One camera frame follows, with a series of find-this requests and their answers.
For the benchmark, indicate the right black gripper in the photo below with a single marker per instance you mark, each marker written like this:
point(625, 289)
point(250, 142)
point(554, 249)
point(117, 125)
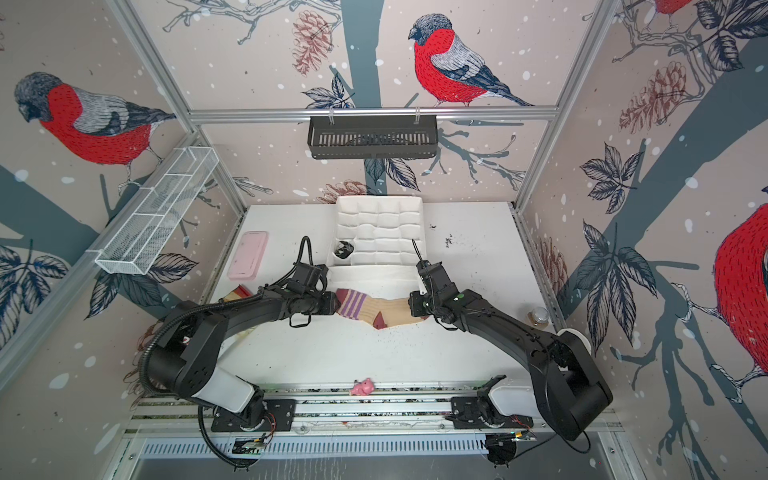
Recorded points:
point(415, 302)

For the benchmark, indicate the white paper cup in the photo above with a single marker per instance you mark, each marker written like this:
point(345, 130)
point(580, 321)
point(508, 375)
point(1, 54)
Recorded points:
point(574, 332)

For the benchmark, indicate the black grey argyle sock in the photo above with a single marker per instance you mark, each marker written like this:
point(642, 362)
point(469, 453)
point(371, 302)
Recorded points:
point(343, 250)

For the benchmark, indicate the aluminium front rail frame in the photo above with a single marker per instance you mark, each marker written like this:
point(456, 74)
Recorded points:
point(406, 410)

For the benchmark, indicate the pink rectangular case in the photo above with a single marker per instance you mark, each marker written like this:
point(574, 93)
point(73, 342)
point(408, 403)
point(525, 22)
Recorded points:
point(248, 256)

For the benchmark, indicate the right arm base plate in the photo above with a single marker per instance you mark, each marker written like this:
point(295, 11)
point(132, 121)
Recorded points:
point(499, 403)

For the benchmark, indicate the white wire mesh shelf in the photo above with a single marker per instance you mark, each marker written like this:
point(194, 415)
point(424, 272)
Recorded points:
point(140, 239)

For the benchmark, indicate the amber jar with lid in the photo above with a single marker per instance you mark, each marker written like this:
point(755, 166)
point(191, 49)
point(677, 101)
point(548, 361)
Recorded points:
point(539, 317)

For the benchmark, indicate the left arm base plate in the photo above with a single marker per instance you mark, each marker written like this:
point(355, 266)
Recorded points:
point(260, 415)

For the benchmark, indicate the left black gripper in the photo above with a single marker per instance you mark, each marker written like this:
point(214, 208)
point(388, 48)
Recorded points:
point(331, 304)

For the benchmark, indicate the red snack chip bag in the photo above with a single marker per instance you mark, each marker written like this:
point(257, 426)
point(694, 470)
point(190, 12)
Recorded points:
point(237, 294)

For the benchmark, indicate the white compartment organizer tray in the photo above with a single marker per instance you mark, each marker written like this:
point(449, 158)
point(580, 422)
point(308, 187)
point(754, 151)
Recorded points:
point(389, 236)

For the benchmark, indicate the black hanging wall basket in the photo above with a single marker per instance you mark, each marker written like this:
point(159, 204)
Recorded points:
point(373, 137)

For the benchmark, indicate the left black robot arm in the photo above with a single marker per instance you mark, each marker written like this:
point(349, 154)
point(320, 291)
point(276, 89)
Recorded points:
point(182, 357)

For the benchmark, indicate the small pink toy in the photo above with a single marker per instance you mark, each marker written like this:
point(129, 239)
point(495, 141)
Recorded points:
point(362, 388)

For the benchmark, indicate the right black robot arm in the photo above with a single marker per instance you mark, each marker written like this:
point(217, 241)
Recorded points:
point(569, 390)

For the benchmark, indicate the horizontal aluminium back bar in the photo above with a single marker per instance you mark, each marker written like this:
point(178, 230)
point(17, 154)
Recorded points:
point(237, 116)

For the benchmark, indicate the beige maroon striped sock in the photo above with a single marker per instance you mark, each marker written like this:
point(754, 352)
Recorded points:
point(376, 312)

